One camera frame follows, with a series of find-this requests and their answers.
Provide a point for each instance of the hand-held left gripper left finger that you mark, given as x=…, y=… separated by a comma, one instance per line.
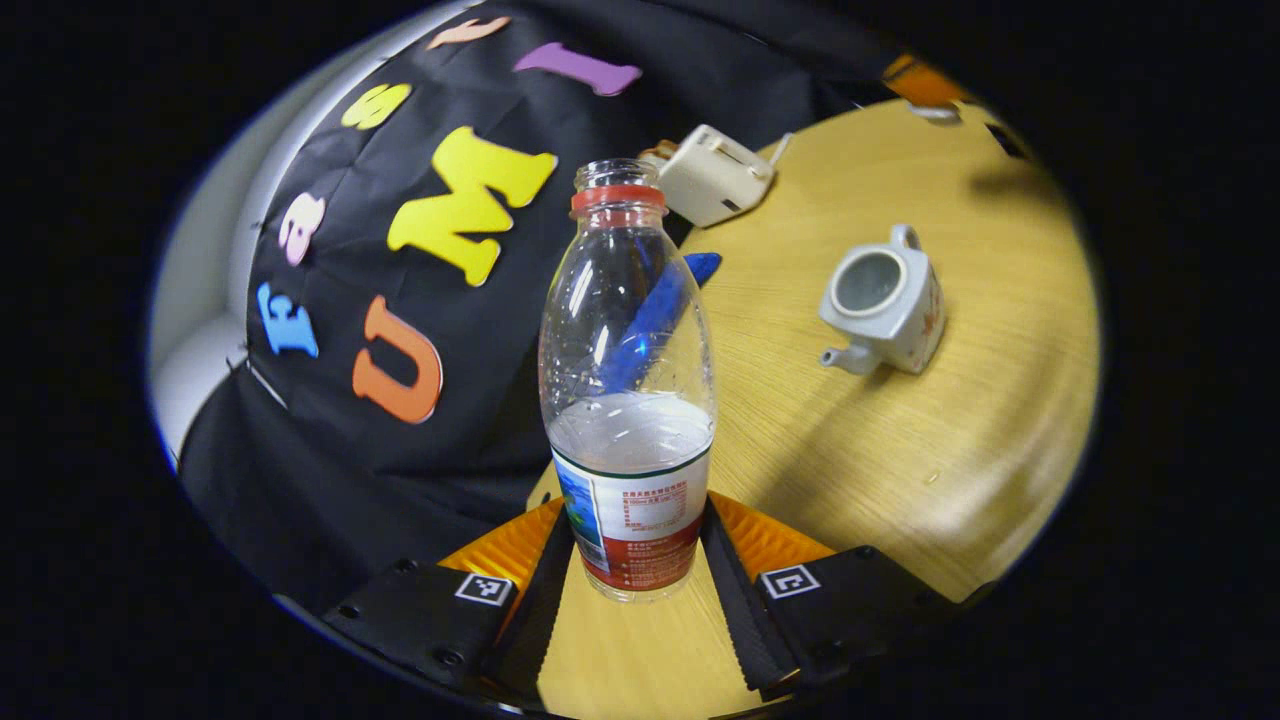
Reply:
x=545, y=600

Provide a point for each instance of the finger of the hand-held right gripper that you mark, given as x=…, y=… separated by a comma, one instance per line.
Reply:
x=925, y=82
x=1007, y=140

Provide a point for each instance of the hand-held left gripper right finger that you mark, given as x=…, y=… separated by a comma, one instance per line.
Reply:
x=735, y=610

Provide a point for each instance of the white teacup lid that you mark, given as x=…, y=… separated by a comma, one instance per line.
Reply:
x=935, y=112

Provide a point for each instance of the clear plastic water bottle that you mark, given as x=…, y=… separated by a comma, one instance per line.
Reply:
x=628, y=450

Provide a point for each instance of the white ceramic teacup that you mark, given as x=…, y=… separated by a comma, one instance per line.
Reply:
x=885, y=300

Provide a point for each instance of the black backdrop cloth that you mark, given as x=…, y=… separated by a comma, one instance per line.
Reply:
x=450, y=450

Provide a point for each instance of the white toaster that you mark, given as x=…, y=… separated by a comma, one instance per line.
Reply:
x=712, y=178

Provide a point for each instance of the bread slice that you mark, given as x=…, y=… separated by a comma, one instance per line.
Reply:
x=658, y=153

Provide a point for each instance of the blue towel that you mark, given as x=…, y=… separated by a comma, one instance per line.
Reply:
x=702, y=270

